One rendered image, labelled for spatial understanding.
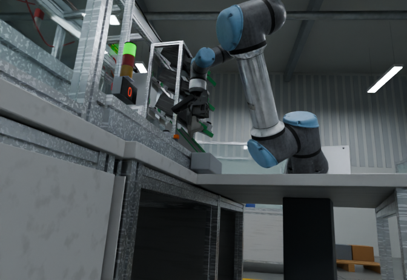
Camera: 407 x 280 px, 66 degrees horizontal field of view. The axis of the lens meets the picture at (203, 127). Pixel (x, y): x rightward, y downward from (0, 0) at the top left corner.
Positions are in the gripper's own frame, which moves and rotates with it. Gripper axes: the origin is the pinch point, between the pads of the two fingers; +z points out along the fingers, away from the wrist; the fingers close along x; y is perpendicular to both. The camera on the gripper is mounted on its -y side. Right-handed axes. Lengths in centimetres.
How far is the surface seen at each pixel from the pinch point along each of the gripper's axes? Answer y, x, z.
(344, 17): 161, 484, -383
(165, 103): -22.3, 23.3, -24.2
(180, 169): 15, -51, 23
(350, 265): 142, 506, 97
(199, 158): 10.5, -18.9, 13.6
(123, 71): -22.2, -21.5, -20.5
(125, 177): 14, -75, 28
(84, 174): 13, -84, 29
